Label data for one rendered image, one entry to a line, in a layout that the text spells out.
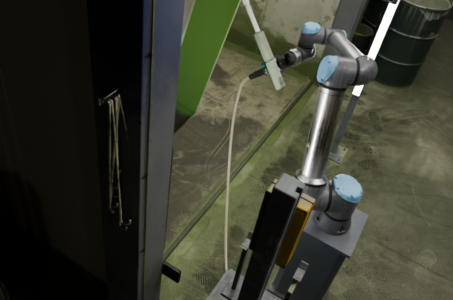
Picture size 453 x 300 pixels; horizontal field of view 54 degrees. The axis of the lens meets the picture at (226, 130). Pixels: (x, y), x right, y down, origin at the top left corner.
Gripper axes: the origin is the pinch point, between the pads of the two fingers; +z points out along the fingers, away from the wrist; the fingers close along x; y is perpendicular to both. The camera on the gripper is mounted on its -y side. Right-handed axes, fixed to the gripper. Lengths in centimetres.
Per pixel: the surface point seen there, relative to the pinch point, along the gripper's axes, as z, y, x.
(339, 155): -107, 76, -88
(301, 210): 87, -88, -34
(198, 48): -3, 54, 27
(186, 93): -1, 84, 5
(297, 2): -157, 103, 43
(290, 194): 94, -95, -27
